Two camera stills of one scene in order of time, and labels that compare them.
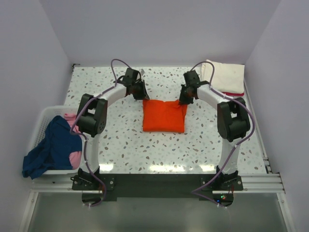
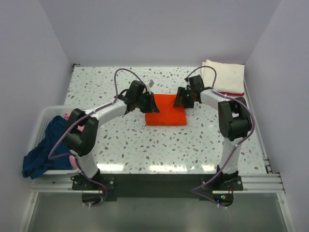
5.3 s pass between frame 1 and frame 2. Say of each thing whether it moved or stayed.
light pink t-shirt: stayed
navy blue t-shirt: stayed
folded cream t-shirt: stayed
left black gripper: moved
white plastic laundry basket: stayed
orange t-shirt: moved
